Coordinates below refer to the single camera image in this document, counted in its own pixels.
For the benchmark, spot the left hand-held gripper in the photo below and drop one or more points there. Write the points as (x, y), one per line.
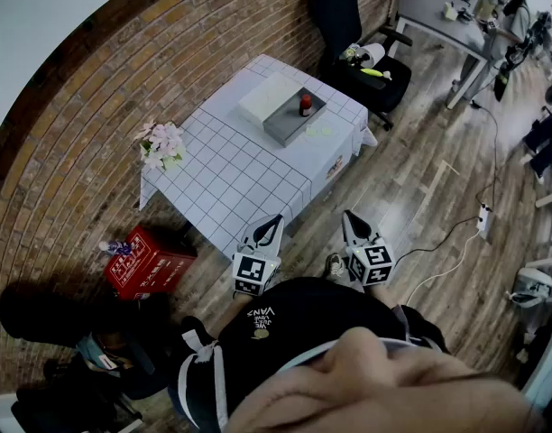
(253, 271)

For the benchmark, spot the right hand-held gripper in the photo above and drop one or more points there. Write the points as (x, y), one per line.
(370, 262)

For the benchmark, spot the grey rectangular tray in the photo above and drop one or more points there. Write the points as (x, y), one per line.
(287, 122)

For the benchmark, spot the small red-capped bottle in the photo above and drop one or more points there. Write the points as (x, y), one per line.
(305, 106)

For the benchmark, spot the person's right forearm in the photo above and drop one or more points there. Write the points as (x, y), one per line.
(380, 293)

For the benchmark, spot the person's left forearm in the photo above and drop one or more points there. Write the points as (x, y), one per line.
(240, 307)

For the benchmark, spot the red plastic crate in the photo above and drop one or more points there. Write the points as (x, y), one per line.
(145, 264)

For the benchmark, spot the white box lid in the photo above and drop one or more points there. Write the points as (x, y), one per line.
(267, 95)

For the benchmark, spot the person's shoe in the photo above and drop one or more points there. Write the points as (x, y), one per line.
(334, 266)

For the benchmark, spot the table with checked white cloth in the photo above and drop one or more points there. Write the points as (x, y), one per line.
(231, 174)

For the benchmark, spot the person's black t-shirt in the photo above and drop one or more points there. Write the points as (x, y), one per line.
(312, 314)

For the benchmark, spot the pale green round mat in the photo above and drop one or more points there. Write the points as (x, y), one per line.
(312, 131)

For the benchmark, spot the white power strip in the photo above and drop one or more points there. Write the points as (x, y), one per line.
(484, 219)

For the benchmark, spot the pink flowers in white pot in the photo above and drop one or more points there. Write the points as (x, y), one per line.
(163, 144)

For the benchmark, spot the clear plastic water bottle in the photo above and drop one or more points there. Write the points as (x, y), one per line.
(113, 246)

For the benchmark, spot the person's chin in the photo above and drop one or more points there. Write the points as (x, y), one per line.
(384, 386)

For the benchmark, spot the yellow-green toy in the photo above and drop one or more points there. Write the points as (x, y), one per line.
(370, 71)

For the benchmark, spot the white chair base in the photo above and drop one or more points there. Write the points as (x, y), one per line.
(530, 287)

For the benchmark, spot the white paper roll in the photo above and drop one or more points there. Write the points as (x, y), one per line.
(374, 51)

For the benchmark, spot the black office chair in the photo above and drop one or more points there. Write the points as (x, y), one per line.
(343, 25)

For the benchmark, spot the black backpack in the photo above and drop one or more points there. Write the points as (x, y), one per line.
(77, 332)

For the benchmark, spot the black hanging pouch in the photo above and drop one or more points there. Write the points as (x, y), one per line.
(502, 77)

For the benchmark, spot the grey desk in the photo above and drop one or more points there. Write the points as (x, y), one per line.
(434, 16)

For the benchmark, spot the pale cup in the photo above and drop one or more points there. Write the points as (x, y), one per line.
(450, 11)

